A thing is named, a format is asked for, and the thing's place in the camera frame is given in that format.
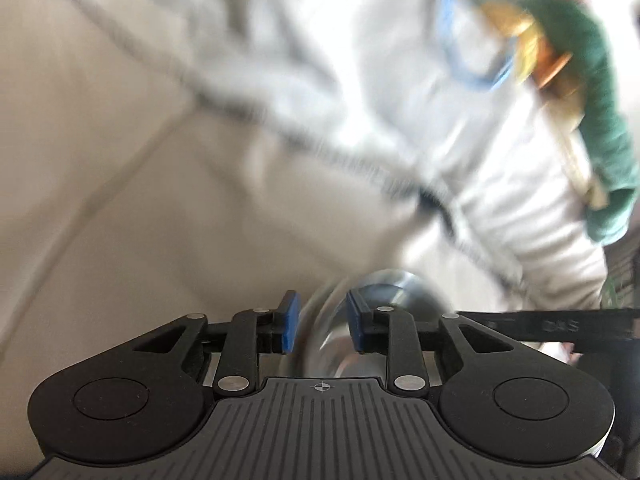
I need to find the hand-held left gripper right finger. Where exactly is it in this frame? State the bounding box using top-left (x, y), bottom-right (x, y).
top-left (346, 290), bottom-right (519, 397)

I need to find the blue ring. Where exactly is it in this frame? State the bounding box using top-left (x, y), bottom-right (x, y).
top-left (435, 0), bottom-right (516, 92)

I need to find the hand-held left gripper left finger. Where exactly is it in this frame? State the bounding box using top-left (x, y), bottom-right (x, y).
top-left (132, 290), bottom-right (301, 399)

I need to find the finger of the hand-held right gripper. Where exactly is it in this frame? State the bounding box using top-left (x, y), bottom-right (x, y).
top-left (457, 308), bottom-right (640, 357)

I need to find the grey sofa cover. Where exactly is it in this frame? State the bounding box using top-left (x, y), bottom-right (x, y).
top-left (0, 0), bottom-right (640, 376)

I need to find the yellow orange plush toy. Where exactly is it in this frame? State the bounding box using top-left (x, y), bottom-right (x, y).
top-left (457, 0), bottom-right (586, 106)

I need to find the green towel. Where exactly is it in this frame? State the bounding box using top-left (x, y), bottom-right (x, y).
top-left (520, 0), bottom-right (640, 246)

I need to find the stainless steel bowl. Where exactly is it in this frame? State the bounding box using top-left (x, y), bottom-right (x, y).
top-left (300, 269), bottom-right (453, 378)

